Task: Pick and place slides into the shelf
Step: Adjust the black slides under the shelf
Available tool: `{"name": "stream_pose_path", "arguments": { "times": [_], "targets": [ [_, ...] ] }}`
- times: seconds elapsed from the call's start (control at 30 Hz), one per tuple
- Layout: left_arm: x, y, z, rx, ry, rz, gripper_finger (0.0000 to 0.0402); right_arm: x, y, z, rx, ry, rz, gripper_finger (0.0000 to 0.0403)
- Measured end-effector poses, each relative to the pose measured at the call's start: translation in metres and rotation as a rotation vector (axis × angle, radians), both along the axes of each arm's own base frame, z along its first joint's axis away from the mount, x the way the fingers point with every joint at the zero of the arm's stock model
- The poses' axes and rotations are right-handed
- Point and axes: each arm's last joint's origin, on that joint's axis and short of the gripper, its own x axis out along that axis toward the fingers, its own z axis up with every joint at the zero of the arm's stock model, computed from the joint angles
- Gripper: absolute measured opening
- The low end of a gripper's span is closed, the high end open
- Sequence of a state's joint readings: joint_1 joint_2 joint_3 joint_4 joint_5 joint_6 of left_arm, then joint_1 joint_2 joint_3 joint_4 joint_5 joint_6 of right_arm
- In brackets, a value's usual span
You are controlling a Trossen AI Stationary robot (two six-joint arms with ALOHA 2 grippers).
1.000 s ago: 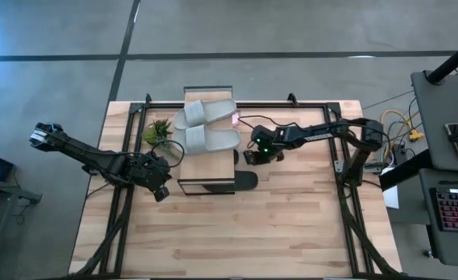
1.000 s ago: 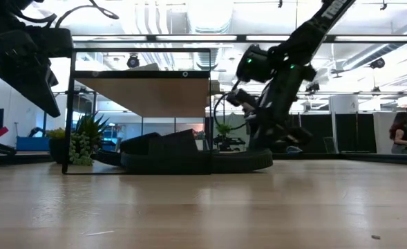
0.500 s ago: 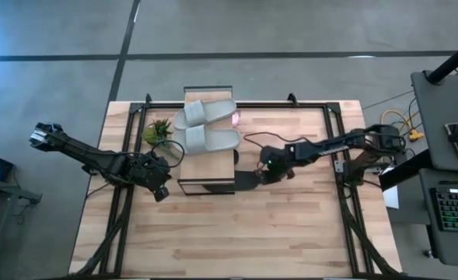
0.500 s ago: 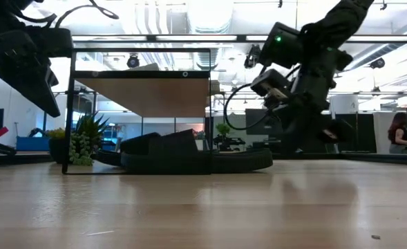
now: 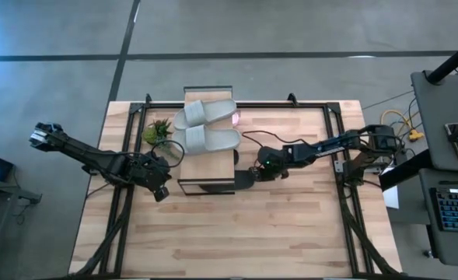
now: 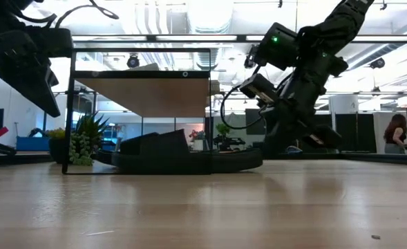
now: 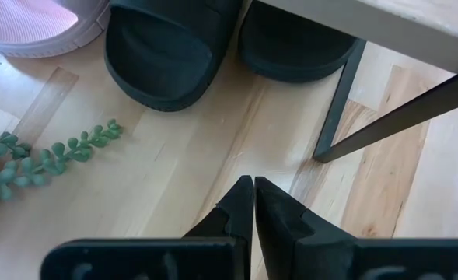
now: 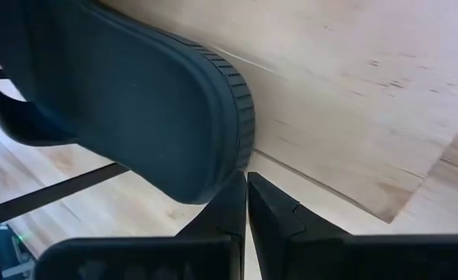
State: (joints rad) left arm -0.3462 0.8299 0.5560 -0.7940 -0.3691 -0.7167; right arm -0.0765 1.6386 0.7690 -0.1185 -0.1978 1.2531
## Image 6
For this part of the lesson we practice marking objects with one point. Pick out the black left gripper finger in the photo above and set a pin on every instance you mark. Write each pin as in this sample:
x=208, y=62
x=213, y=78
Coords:
x=30, y=84
x=9, y=48

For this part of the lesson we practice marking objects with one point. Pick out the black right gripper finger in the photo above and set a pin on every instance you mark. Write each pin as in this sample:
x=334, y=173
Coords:
x=322, y=136
x=277, y=143

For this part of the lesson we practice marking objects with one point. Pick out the black rubber slide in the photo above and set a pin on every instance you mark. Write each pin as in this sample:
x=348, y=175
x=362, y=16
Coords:
x=189, y=164
x=103, y=157

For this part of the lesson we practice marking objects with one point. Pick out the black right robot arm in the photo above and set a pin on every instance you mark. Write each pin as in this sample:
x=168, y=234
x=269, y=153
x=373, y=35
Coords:
x=341, y=20

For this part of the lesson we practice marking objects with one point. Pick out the white column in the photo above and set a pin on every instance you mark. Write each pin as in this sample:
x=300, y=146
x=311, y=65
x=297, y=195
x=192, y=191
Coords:
x=343, y=103

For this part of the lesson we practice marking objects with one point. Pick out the small green background plant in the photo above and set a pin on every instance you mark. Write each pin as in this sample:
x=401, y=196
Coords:
x=222, y=129

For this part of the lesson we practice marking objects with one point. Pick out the blue bin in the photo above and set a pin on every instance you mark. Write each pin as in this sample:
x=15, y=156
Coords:
x=32, y=144

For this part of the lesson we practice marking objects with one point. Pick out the black ceiling spotlight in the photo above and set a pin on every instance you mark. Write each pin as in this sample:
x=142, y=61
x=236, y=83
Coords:
x=248, y=61
x=378, y=63
x=133, y=62

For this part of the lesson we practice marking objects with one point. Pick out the person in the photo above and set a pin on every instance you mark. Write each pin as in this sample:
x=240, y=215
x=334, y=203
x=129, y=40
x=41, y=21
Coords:
x=396, y=135

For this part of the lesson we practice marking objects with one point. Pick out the small potted green plant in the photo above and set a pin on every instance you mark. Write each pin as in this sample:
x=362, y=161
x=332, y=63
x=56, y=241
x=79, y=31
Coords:
x=84, y=138

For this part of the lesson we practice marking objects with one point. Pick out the black aluminium table frame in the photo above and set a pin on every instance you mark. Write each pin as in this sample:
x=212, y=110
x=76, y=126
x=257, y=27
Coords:
x=362, y=158

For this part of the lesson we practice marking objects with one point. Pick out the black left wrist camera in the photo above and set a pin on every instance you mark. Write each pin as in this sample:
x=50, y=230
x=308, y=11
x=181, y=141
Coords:
x=54, y=41

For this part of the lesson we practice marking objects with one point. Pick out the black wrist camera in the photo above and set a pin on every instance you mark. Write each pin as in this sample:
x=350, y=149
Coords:
x=258, y=88
x=54, y=41

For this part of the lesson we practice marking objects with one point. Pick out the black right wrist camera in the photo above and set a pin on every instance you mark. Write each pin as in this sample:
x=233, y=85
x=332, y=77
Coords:
x=258, y=88

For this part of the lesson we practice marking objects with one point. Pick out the wooden shelf black metal frame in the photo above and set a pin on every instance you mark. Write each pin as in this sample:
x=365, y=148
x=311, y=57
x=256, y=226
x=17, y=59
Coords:
x=144, y=97

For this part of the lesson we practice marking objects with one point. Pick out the long ceiling light rail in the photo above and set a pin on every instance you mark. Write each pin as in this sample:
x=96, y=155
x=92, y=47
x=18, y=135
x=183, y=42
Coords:
x=151, y=38

